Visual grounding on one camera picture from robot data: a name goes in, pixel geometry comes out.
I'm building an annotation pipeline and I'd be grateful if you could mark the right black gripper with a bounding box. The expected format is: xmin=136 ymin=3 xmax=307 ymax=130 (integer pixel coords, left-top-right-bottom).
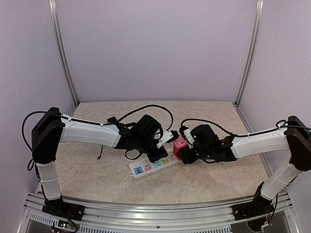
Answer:
xmin=176 ymin=145 xmax=213 ymax=165

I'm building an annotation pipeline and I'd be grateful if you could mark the pink square adapter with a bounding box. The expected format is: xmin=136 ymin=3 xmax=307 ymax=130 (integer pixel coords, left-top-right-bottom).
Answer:
xmin=173 ymin=135 xmax=189 ymax=149

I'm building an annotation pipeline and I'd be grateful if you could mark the red cube socket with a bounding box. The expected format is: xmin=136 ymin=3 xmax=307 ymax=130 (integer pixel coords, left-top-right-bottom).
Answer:
xmin=173 ymin=144 xmax=184 ymax=161

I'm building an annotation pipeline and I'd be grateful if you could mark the white power strip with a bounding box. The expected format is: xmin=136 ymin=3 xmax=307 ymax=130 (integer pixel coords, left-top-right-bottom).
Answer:
xmin=128 ymin=149 xmax=182 ymax=181

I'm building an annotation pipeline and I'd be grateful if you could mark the black charger plug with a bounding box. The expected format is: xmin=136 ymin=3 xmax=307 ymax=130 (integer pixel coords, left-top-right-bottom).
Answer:
xmin=107 ymin=116 xmax=117 ymax=123

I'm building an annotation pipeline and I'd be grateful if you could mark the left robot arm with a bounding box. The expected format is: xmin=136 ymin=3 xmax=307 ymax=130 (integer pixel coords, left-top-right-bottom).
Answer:
xmin=32 ymin=107 xmax=168 ymax=216

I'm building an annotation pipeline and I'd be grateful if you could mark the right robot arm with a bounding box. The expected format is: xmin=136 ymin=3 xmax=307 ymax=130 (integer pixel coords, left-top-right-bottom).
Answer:
xmin=178 ymin=116 xmax=311 ymax=216

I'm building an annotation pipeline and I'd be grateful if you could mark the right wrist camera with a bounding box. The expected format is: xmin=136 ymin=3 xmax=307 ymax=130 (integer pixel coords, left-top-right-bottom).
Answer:
xmin=179 ymin=126 xmax=195 ymax=149

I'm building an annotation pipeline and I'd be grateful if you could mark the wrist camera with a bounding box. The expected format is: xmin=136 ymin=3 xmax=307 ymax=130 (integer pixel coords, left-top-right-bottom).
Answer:
xmin=156 ymin=130 xmax=179 ymax=149
xmin=179 ymin=126 xmax=195 ymax=149

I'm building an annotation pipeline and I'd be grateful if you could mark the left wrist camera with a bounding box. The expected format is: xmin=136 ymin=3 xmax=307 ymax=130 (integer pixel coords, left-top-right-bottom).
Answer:
xmin=156 ymin=130 xmax=179 ymax=149

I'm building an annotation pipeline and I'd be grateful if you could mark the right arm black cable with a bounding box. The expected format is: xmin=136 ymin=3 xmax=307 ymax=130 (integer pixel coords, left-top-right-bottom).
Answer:
xmin=181 ymin=118 xmax=292 ymax=138

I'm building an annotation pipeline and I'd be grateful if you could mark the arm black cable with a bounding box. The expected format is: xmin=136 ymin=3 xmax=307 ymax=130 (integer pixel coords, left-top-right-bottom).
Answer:
xmin=181 ymin=118 xmax=292 ymax=138
xmin=21 ymin=104 xmax=175 ymax=160

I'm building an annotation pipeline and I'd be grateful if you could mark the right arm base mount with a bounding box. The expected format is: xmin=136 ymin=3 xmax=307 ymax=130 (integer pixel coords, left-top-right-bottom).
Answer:
xmin=232 ymin=195 xmax=274 ymax=220

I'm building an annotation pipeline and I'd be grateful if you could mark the aluminium front rail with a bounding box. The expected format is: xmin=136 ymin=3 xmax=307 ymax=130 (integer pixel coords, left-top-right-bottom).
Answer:
xmin=14 ymin=191 xmax=302 ymax=233

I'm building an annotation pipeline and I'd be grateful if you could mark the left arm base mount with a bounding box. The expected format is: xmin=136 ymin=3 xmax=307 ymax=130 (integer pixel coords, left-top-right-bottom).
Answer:
xmin=42 ymin=197 xmax=85 ymax=221

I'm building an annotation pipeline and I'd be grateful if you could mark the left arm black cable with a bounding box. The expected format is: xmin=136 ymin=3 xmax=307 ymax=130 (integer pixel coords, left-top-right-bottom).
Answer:
xmin=21 ymin=104 xmax=175 ymax=160

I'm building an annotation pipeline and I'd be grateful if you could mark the right aluminium frame post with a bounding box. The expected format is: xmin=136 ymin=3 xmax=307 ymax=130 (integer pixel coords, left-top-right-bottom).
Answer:
xmin=234 ymin=0 xmax=264 ymax=108

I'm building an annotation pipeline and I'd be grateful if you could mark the aluminium frame post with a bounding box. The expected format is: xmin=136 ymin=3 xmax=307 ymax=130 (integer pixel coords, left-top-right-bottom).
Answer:
xmin=48 ymin=0 xmax=80 ymax=107
xmin=234 ymin=0 xmax=264 ymax=108

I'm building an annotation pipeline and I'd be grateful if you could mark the left aluminium frame post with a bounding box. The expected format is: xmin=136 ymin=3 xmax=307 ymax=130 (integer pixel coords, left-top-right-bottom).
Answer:
xmin=48 ymin=0 xmax=80 ymax=107

